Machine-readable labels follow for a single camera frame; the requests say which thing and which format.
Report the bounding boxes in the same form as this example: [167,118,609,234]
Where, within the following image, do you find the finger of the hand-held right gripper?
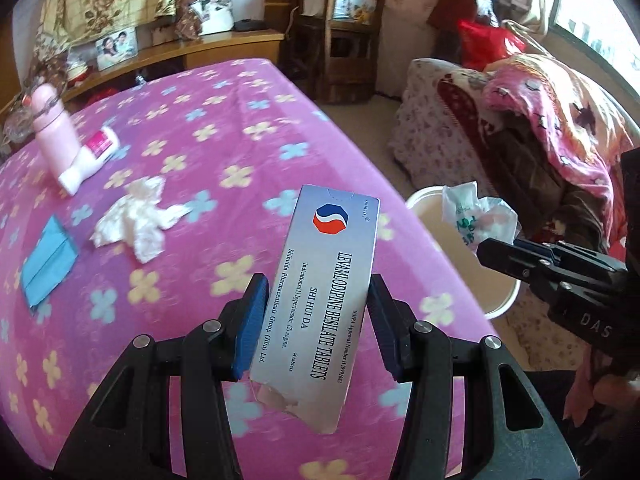
[475,237,562,287]
[511,239,627,267]

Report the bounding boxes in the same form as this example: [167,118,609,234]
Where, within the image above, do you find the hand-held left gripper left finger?
[52,272,271,480]

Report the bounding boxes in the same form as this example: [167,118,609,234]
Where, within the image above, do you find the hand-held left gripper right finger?
[367,274,581,480]

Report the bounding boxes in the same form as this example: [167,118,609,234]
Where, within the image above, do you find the silver medicine box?
[248,184,382,435]

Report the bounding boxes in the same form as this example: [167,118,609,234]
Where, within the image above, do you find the white plastic bucket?
[405,185,523,322]

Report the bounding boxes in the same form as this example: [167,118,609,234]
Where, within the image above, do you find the person's right hand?
[595,374,640,412]

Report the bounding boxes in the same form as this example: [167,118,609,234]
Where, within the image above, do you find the dark brown cloth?
[495,120,622,257]

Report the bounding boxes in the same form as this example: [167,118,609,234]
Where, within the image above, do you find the pink printed blanket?
[481,52,637,207]

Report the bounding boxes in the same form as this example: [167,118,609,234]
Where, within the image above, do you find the crumpled white tissue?
[90,176,194,265]

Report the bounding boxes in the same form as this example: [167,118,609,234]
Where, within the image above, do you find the floral covered sofa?
[392,57,640,261]

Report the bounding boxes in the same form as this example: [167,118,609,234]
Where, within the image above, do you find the red cushion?
[457,20,527,74]

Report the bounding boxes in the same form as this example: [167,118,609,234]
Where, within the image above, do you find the pink floral tablecloth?
[0,57,501,472]

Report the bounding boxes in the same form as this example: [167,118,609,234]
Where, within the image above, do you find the blue face mask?
[21,215,80,311]

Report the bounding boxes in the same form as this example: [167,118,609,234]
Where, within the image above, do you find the white tube pink label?
[56,127,122,195]

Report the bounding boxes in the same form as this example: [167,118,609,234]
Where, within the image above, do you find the window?
[550,0,640,82]

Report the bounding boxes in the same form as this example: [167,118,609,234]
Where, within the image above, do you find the pink floral curtain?
[364,0,453,95]

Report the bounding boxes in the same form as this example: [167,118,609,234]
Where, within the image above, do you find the dark wooden shelf chair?
[287,0,391,107]

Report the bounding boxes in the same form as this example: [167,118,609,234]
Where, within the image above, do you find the pink thermos bottle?
[22,85,84,182]

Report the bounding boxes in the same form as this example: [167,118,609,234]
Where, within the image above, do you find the small framed couple photo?
[95,27,140,72]

